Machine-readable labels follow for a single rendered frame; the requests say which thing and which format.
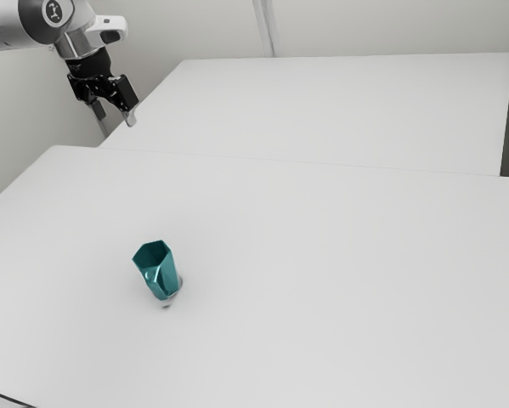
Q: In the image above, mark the teal faceted mug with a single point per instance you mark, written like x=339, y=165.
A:
x=157, y=269

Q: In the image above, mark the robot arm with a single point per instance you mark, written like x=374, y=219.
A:
x=33, y=21

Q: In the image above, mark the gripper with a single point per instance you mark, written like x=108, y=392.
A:
x=93, y=76

